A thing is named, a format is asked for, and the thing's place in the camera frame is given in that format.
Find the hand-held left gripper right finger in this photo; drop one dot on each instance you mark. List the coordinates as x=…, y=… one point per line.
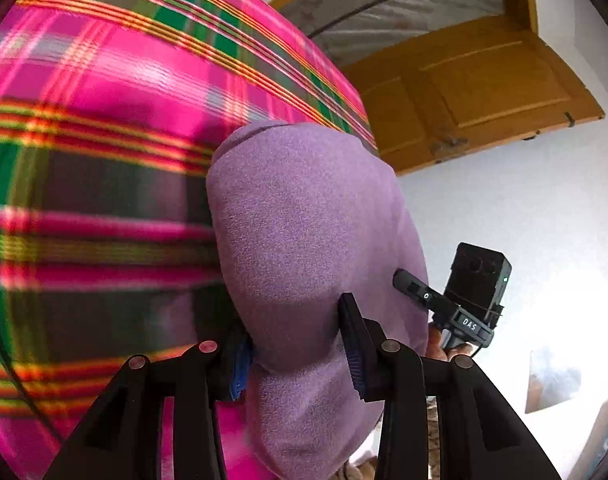
x=354, y=360

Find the person's right hand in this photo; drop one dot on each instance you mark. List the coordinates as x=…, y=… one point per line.
x=436, y=347

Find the purple fleece pants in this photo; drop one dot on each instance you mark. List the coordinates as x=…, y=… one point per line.
x=309, y=240

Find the pink plaid blanket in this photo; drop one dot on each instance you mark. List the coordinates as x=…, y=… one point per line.
x=109, y=110

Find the wooden door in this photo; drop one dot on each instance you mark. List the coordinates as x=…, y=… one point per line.
x=483, y=85

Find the person's right forearm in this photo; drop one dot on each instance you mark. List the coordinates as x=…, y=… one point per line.
x=432, y=435

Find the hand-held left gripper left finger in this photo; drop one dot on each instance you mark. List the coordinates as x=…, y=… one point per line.
x=240, y=370

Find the clear plastic door curtain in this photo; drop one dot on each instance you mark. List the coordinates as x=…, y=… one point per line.
x=398, y=0

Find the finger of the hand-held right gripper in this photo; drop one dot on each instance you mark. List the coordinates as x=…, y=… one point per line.
x=423, y=294

